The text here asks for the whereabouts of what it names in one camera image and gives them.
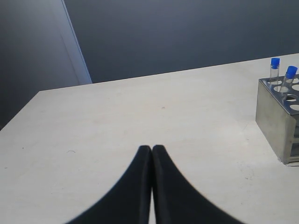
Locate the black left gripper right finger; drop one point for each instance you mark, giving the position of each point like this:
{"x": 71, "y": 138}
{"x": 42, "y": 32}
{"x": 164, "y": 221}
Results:
{"x": 176, "y": 201}

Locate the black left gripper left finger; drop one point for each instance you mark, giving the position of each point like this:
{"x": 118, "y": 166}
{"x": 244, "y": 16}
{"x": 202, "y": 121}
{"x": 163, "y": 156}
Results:
{"x": 128, "y": 201}

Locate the blue capped tube front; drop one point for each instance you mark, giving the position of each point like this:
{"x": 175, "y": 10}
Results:
{"x": 288, "y": 79}

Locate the stainless steel test tube rack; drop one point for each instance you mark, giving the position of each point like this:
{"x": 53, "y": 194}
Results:
{"x": 278, "y": 118}

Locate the blue capped tube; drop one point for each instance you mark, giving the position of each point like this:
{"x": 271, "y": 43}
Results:
{"x": 274, "y": 71}
{"x": 288, "y": 79}

